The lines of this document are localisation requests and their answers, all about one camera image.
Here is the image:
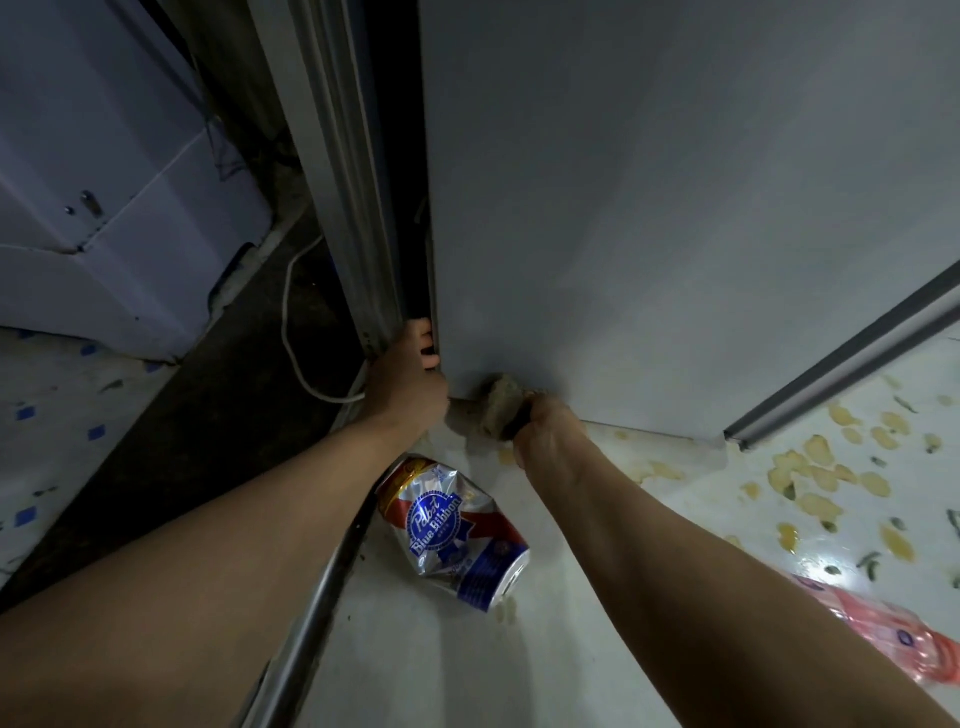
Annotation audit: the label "pink label plastic bottle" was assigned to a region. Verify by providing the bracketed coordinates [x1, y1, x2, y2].
[787, 573, 960, 688]

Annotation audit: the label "brown cleaning cloth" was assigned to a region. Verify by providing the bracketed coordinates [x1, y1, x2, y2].
[448, 374, 545, 444]

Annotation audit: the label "blue crushed drink can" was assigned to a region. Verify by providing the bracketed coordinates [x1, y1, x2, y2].
[374, 453, 532, 615]

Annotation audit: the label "person's left forearm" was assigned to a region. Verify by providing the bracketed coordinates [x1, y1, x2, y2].
[0, 408, 421, 728]

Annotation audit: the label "grey metal door frame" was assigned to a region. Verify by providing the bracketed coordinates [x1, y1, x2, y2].
[247, 0, 421, 360]

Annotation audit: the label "scattered food scraps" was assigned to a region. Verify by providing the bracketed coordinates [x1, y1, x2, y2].
[494, 374, 960, 624]

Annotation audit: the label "small silver fridge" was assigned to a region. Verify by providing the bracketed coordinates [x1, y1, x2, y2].
[416, 0, 960, 451]

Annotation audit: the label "person's right hand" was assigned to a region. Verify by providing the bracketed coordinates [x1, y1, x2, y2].
[511, 393, 594, 489]

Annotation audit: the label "white power cable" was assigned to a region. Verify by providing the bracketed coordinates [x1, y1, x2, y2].
[281, 233, 369, 406]

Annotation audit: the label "person's right forearm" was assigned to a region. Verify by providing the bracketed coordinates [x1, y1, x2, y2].
[536, 442, 960, 728]

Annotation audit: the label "white appliance cabinet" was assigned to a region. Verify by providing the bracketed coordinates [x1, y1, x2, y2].
[0, 0, 275, 365]

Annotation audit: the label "person's left hand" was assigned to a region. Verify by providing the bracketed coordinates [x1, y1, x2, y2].
[359, 318, 451, 444]

